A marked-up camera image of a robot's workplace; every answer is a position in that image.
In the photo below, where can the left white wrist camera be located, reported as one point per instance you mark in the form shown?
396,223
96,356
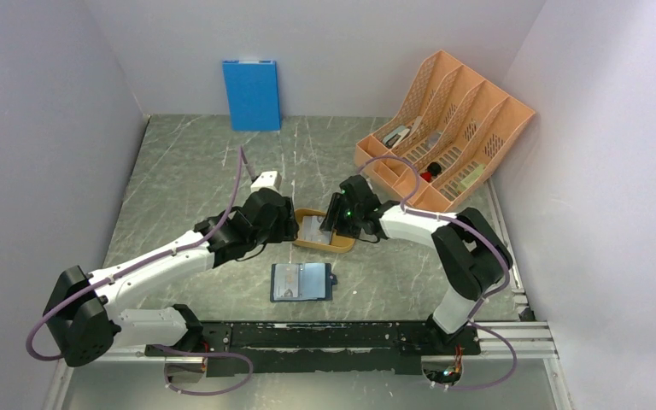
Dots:
267,180

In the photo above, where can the navy blue card holder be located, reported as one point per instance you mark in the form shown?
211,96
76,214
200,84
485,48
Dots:
316,282

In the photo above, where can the green sticky note pad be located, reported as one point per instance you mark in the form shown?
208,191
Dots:
469,177

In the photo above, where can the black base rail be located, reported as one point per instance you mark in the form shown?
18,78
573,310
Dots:
302,347

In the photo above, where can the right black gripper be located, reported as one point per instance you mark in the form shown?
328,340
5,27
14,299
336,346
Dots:
333,212

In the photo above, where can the blue folder box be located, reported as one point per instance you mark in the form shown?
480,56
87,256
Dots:
252,94

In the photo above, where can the red black stamp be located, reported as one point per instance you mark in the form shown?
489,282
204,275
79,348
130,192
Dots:
432,171

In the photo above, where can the grey stapler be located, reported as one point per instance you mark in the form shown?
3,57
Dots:
395,136

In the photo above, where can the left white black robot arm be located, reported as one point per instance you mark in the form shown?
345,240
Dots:
87,314

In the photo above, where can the orange oval tray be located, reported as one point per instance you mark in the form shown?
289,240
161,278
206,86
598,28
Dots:
339,244

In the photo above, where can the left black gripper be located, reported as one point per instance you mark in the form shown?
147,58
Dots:
287,226

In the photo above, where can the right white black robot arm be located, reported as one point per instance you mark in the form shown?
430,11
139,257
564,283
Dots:
475,261

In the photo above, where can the silver VIP card stack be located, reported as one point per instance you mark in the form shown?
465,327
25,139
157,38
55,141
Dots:
310,231

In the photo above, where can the orange desk file organizer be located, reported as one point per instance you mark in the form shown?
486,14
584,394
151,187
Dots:
479,123

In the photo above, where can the grey item in organizer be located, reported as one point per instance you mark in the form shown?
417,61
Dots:
432,140

